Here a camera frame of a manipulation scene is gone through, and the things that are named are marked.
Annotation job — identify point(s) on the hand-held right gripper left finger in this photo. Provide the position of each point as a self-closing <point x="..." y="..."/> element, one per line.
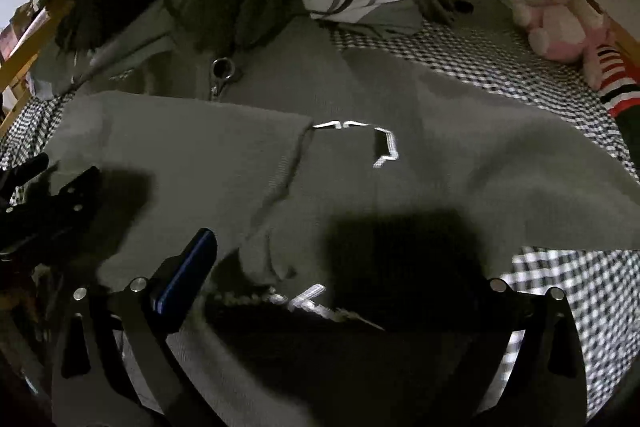
<point x="186" y="264"/>

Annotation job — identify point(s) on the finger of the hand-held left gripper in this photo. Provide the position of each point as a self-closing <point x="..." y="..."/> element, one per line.
<point x="75" y="199"/>
<point x="22" y="172"/>

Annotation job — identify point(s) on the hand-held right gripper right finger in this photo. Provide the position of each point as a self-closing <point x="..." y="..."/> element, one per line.
<point x="502" y="304"/>

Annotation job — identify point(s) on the grey zip hooded jacket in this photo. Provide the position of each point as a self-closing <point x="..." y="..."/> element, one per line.
<point x="400" y="187"/>

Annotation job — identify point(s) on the black and white checkered bedsheet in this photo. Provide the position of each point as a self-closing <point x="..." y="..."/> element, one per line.
<point x="500" y="57"/>

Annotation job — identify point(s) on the red white black striped plush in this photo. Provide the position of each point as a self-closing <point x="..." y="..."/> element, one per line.
<point x="612" y="77"/>

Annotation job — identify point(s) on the pink plush toy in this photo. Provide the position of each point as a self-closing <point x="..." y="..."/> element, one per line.
<point x="555" y="32"/>

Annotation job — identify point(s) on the grey garment with white stripes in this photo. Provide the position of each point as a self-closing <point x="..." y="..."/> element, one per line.
<point x="360" y="4"/>

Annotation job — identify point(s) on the wooden bed rail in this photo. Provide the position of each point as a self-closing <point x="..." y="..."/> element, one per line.
<point x="22" y="57"/>

